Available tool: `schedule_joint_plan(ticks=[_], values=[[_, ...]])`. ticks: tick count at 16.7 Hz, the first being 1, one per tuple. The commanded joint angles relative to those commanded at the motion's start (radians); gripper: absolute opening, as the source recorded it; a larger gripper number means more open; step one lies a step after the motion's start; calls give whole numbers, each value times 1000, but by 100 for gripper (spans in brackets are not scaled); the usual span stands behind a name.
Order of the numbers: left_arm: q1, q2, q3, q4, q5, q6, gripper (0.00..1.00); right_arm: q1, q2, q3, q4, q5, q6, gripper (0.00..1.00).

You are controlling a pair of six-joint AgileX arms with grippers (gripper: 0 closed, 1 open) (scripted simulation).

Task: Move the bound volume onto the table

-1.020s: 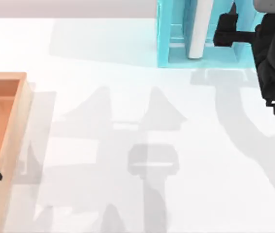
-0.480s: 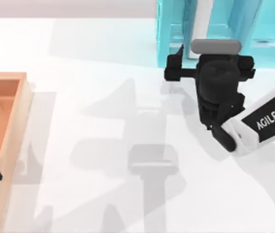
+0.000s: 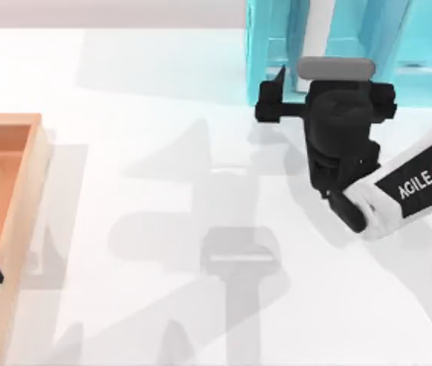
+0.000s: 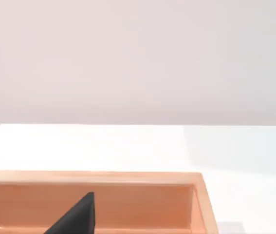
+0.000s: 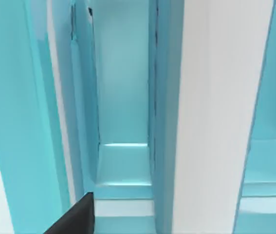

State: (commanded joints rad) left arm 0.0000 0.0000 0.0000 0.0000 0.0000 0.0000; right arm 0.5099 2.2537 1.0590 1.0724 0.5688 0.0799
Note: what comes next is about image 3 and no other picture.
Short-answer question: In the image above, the shallow salmon-coloured box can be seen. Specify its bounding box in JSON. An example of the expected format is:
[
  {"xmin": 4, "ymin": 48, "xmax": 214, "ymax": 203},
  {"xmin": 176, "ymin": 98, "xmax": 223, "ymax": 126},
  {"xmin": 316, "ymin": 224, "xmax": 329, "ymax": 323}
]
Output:
[{"xmin": 0, "ymin": 113, "xmax": 53, "ymax": 366}]

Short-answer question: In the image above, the light blue rack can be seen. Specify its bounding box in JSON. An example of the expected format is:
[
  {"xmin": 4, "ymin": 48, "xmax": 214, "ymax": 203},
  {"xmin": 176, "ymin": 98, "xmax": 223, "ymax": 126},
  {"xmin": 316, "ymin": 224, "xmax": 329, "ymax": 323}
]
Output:
[{"xmin": 244, "ymin": 0, "xmax": 432, "ymax": 111}]

